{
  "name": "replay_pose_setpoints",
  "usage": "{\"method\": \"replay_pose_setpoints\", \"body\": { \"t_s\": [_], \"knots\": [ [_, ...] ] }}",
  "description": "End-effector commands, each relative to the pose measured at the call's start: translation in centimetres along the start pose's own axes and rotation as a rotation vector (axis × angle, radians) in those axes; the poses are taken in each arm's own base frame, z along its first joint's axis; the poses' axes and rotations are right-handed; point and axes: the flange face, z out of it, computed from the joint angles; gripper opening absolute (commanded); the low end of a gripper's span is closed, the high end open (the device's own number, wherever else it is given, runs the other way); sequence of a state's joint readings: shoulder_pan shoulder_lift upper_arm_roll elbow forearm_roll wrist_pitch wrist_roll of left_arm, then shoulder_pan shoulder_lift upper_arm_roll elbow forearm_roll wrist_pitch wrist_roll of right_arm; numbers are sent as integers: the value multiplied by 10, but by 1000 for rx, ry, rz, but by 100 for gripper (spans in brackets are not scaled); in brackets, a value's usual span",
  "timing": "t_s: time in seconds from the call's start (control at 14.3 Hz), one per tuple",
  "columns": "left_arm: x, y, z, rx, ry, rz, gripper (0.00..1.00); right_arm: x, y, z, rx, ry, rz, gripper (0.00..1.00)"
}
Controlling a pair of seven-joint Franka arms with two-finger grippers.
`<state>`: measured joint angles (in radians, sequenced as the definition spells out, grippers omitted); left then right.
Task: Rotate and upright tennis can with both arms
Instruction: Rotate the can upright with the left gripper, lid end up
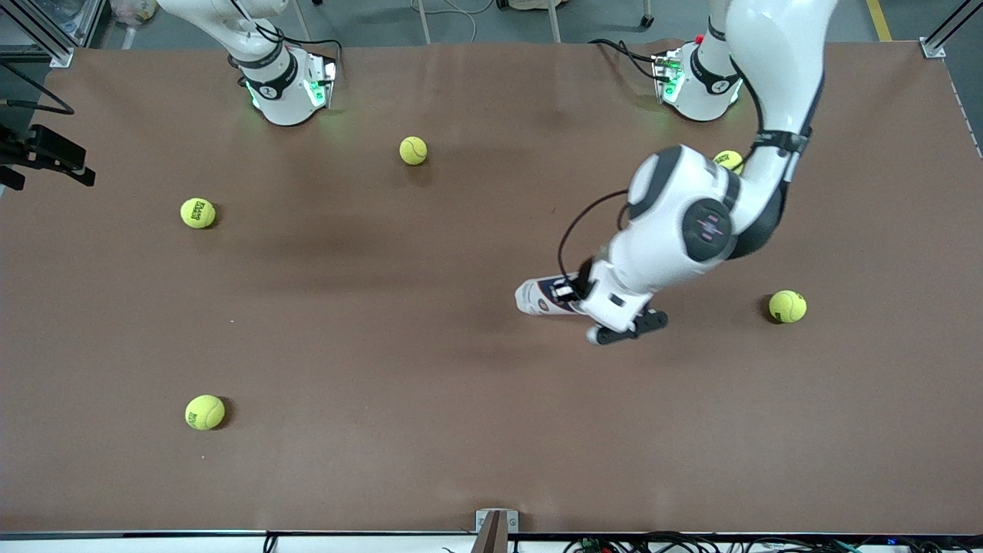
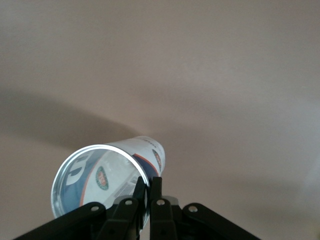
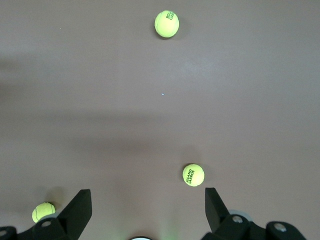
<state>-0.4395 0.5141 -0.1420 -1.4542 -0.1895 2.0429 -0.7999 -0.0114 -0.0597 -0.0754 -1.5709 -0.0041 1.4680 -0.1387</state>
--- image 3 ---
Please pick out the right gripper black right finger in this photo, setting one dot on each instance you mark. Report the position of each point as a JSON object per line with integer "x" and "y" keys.
{"x": 220, "y": 220}

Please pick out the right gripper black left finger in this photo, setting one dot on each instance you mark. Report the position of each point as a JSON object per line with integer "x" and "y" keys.
{"x": 72, "y": 217}

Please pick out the yellow tennis ball showing seam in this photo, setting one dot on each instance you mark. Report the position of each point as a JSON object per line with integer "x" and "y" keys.
{"x": 43, "y": 212}

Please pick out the yellow printed tennis ball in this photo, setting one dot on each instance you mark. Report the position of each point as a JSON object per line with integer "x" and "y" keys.
{"x": 166, "y": 23}
{"x": 193, "y": 175}

